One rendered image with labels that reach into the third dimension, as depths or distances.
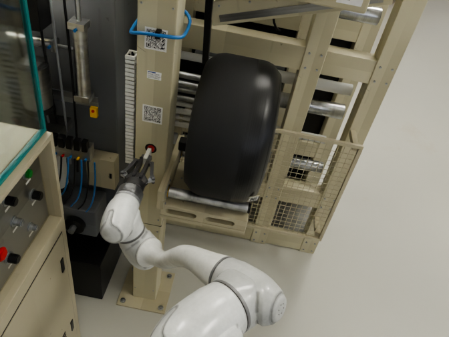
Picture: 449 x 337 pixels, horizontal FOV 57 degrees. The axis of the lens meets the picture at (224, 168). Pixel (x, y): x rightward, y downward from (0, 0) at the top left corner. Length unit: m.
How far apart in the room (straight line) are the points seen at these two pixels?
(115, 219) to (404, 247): 2.33
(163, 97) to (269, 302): 0.86
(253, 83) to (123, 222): 0.62
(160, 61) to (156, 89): 0.11
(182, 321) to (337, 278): 2.02
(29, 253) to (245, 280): 0.83
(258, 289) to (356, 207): 2.43
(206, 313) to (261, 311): 0.13
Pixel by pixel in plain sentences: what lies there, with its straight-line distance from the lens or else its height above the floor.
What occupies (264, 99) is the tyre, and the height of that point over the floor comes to 1.40.
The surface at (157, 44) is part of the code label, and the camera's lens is 1.44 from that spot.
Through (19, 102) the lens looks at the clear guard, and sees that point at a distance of 1.25.
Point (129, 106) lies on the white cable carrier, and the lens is 1.60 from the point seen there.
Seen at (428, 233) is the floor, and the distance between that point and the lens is 3.45.
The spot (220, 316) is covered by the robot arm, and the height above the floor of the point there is 1.32.
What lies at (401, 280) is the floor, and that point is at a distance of 3.01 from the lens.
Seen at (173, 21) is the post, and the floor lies 1.58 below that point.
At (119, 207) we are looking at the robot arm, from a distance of 1.36.
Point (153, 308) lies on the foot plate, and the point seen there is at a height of 0.01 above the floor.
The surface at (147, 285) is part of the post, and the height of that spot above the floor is 0.13.
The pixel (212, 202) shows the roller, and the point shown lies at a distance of 1.69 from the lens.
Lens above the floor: 2.09
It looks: 39 degrees down
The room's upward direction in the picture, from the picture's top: 11 degrees clockwise
